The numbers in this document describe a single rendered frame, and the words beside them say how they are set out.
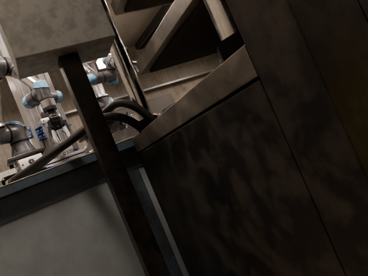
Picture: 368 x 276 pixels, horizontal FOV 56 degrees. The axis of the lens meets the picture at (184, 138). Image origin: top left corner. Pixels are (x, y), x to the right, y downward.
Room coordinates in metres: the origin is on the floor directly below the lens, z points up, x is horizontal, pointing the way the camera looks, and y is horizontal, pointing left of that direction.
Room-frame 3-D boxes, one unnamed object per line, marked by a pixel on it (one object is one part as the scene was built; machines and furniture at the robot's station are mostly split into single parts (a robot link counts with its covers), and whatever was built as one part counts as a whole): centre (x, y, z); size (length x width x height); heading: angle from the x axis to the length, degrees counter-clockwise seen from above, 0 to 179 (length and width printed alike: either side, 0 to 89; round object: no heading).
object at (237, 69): (1.23, -0.57, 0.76); 1.30 x 0.84 x 0.06; 115
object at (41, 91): (1.81, 0.60, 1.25); 0.09 x 0.08 x 0.11; 58
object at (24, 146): (2.21, 0.99, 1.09); 0.15 x 0.15 x 0.10
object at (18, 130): (2.21, 1.00, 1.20); 0.13 x 0.12 x 0.14; 148
